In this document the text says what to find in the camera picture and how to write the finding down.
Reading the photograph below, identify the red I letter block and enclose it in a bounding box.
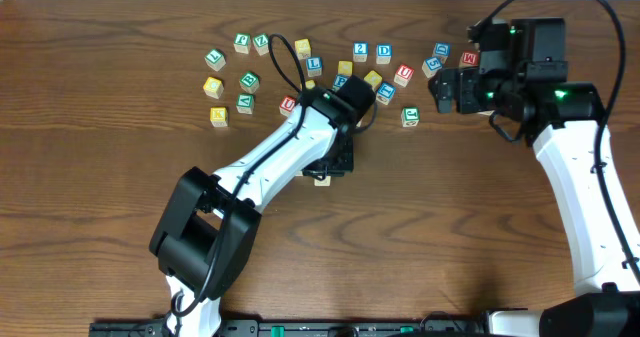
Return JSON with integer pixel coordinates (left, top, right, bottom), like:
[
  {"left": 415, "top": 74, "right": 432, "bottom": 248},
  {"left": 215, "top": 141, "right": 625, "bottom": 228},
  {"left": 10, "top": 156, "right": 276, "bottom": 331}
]
[{"left": 314, "top": 176, "right": 331, "bottom": 187}]

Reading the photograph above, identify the blue 2 number block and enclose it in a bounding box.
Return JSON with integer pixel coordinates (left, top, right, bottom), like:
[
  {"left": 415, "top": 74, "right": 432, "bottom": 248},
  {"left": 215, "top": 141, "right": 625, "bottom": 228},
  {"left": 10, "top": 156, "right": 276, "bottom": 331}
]
[{"left": 353, "top": 41, "right": 369, "bottom": 63}]

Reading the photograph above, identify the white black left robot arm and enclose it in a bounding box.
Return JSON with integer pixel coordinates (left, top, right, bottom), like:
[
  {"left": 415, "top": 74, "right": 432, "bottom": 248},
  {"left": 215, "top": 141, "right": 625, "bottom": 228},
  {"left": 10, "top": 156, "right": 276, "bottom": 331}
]
[{"left": 149, "top": 76, "right": 376, "bottom": 336}]

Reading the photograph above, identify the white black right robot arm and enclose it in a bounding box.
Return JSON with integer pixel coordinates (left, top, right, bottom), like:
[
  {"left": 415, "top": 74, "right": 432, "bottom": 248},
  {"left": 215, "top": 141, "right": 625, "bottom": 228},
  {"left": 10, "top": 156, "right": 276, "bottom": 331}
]
[{"left": 429, "top": 18, "right": 639, "bottom": 336}]

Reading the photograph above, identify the red M letter block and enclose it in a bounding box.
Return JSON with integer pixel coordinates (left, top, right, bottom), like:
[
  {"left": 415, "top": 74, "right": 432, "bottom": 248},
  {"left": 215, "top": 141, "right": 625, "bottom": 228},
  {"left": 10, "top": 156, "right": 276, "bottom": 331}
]
[{"left": 458, "top": 51, "right": 479, "bottom": 68}]

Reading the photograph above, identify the blue 5 number block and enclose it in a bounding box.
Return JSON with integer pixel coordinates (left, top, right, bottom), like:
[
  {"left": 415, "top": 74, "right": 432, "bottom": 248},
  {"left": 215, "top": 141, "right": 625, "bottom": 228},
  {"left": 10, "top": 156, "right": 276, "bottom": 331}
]
[{"left": 422, "top": 57, "right": 443, "bottom": 79}]

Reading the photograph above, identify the blue D block tilted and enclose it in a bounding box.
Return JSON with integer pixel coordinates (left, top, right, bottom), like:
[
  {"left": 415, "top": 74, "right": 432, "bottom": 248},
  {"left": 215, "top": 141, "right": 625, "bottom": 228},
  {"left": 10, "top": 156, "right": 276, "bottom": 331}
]
[{"left": 432, "top": 42, "right": 451, "bottom": 64}]

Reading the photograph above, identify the green J block centre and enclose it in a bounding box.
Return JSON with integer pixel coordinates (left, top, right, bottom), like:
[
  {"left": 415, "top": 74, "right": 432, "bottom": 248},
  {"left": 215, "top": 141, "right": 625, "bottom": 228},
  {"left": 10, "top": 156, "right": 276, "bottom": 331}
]
[{"left": 401, "top": 107, "right": 420, "bottom": 127}]

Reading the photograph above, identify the green j block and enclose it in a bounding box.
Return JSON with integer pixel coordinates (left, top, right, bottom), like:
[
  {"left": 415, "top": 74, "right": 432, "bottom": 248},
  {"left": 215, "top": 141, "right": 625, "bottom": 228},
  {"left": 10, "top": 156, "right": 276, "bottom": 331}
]
[
  {"left": 233, "top": 33, "right": 251, "bottom": 54},
  {"left": 401, "top": 107, "right": 420, "bottom": 127}
]

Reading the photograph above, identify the red U block right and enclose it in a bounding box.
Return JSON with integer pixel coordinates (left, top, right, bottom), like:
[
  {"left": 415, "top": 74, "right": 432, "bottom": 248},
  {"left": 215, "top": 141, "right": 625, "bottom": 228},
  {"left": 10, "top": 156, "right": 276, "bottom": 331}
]
[{"left": 394, "top": 64, "right": 415, "bottom": 87}]

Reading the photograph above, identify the red u block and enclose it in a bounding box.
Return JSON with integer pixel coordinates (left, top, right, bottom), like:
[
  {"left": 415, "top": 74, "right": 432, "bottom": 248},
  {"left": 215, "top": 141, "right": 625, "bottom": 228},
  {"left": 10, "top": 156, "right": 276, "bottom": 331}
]
[
  {"left": 394, "top": 64, "right": 415, "bottom": 87},
  {"left": 279, "top": 96, "right": 296, "bottom": 117}
]

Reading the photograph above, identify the blue T letter block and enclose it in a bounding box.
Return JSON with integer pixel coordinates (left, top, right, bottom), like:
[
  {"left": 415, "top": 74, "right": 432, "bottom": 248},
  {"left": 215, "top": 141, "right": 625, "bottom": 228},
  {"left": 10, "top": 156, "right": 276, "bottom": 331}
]
[{"left": 376, "top": 82, "right": 396, "bottom": 105}]

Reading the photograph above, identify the red U block left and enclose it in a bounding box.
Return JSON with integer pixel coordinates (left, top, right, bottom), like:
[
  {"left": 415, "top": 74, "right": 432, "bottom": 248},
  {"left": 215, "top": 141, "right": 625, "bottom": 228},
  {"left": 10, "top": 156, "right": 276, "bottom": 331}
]
[{"left": 279, "top": 96, "right": 296, "bottom": 117}]

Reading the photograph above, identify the blue P letter block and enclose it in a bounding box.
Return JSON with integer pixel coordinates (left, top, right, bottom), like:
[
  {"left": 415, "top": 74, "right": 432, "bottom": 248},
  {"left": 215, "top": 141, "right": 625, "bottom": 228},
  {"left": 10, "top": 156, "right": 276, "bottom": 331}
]
[{"left": 332, "top": 74, "right": 349, "bottom": 91}]

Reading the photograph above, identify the blue D block upright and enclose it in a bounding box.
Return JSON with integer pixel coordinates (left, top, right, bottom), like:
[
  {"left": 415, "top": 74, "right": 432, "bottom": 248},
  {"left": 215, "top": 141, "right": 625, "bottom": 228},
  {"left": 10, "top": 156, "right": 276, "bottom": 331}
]
[{"left": 376, "top": 44, "right": 393, "bottom": 65}]

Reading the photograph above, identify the yellow block centre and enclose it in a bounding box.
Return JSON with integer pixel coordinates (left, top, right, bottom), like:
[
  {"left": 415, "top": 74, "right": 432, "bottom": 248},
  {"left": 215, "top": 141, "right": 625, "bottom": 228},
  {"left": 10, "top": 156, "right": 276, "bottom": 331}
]
[{"left": 364, "top": 70, "right": 383, "bottom": 92}]

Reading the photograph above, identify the yellow O letter block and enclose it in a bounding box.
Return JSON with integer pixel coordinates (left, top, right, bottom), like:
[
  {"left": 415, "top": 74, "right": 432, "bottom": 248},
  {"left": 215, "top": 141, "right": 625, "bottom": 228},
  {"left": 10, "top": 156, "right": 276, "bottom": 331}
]
[{"left": 337, "top": 60, "right": 353, "bottom": 76}]

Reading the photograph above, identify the blue L block middle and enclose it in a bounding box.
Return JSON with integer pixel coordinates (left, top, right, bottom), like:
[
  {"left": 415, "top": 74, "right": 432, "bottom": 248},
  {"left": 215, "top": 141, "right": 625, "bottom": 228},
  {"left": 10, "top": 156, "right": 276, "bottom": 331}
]
[{"left": 306, "top": 57, "right": 323, "bottom": 78}]

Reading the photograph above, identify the yellow block top middle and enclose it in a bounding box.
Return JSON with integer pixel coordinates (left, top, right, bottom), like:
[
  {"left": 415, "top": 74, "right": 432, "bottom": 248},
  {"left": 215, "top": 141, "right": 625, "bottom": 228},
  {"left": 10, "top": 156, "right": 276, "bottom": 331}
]
[{"left": 294, "top": 39, "right": 312, "bottom": 60}]

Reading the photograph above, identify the green B letter block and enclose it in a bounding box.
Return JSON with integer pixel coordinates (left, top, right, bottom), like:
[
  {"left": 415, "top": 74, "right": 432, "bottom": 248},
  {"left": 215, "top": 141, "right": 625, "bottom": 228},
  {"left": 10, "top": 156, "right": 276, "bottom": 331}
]
[{"left": 239, "top": 71, "right": 260, "bottom": 94}]

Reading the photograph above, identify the yellow K block left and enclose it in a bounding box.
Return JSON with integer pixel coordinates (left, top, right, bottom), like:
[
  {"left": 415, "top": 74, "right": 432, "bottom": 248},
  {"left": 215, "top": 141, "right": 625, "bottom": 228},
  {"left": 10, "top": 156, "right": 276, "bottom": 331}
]
[{"left": 209, "top": 107, "right": 229, "bottom": 128}]

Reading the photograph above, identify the green Z letter block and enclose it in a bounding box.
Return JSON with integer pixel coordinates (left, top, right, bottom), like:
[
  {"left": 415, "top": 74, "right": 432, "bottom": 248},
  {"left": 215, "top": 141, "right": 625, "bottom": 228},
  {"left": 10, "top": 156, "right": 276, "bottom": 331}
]
[{"left": 252, "top": 33, "right": 270, "bottom": 56}]

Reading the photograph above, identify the yellow C letter block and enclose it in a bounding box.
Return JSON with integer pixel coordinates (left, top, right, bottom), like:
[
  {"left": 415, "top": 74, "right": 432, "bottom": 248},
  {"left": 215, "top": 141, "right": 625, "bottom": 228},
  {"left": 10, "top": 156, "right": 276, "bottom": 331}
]
[{"left": 203, "top": 77, "right": 224, "bottom": 99}]

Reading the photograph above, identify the green J block far left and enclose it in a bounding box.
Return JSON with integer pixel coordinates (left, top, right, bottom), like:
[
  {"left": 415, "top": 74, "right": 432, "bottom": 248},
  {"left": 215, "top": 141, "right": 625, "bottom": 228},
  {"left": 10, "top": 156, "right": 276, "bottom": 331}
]
[{"left": 233, "top": 33, "right": 251, "bottom": 54}]

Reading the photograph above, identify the green L letter block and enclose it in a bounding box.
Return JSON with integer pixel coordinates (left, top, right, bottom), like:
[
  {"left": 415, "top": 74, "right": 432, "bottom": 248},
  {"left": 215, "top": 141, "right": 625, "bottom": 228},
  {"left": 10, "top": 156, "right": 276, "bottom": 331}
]
[{"left": 204, "top": 49, "right": 226, "bottom": 72}]

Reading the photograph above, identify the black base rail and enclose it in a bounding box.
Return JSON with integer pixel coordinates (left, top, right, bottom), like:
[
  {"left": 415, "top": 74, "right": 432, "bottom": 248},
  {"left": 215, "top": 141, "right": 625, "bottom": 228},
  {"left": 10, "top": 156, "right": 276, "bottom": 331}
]
[{"left": 89, "top": 311, "right": 640, "bottom": 337}]

